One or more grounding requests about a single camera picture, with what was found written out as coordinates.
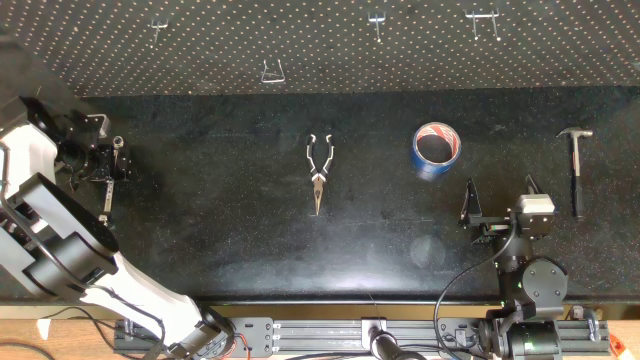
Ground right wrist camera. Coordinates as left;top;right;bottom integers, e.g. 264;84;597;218
513;193;556;215

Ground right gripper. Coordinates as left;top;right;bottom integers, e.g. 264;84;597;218
458;174;557;246

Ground metal hook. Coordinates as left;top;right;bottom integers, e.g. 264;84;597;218
367;12;387;44
149;18;170;47
463;8;502;42
259;58;287;85

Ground black and white pliers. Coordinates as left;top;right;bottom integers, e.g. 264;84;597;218
305;133;335;217

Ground black pegboard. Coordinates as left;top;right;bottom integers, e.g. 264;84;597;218
0;0;640;99

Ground mounting rail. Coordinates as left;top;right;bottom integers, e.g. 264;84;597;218
113;313;612;360

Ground orange plastic piece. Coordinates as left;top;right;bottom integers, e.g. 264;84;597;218
608;332;629;360

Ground hammer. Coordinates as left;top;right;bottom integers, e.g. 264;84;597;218
555;126;595;222

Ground thin black wire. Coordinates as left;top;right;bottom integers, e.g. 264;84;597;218
39;305;119;351

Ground roll of blue tape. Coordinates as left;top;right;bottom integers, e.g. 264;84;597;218
410;121;463;182

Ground wrench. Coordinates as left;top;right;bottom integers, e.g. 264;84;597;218
98;135;126;226

